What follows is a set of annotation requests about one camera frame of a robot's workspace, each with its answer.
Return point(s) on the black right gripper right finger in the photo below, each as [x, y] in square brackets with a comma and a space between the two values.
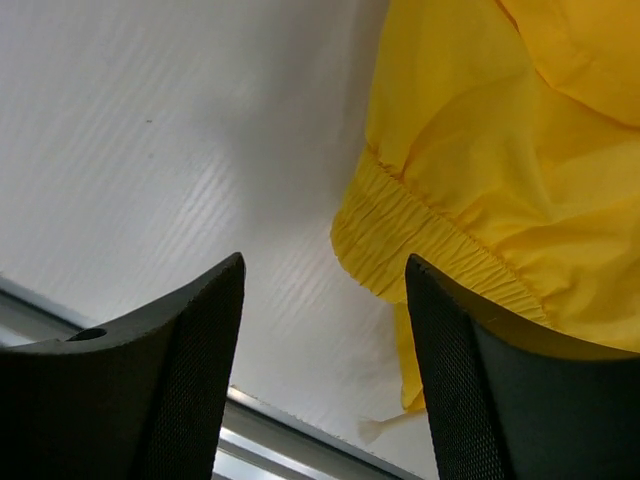
[509, 399]

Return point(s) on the aluminium front rail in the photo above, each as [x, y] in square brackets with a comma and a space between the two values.
[257, 441]

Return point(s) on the yellow shorts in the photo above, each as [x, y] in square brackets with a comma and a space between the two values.
[502, 146]

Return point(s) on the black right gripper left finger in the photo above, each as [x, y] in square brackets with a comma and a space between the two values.
[139, 397]

